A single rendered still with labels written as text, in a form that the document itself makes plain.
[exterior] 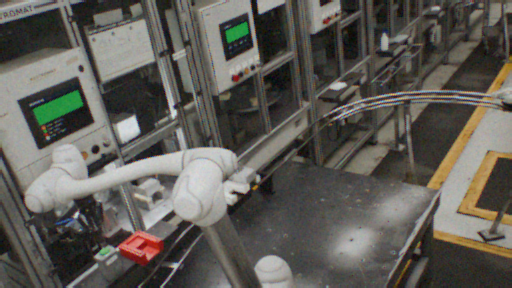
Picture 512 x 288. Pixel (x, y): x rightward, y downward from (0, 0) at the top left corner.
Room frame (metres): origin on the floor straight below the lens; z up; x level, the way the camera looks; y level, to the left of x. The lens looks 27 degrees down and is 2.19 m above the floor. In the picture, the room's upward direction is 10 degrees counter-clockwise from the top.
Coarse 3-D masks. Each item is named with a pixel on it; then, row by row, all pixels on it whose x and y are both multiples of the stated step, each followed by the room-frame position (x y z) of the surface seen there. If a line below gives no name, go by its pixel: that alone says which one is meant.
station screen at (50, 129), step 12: (48, 96) 1.66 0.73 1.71; (60, 96) 1.69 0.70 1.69; (36, 108) 1.62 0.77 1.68; (84, 108) 1.75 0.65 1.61; (36, 120) 1.60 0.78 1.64; (60, 120) 1.67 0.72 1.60; (72, 120) 1.70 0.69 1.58; (84, 120) 1.74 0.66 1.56; (48, 132) 1.62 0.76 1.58; (60, 132) 1.65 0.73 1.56
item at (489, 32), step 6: (486, 30) 5.78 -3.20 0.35; (492, 30) 6.00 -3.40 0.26; (498, 30) 5.95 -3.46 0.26; (510, 30) 5.86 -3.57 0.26; (486, 36) 5.76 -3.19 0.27; (492, 36) 5.73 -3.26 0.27; (498, 36) 5.70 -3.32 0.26; (504, 36) 5.68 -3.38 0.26; (510, 36) 5.65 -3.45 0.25; (486, 42) 5.76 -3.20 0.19; (486, 48) 5.75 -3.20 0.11; (486, 54) 5.76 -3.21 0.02
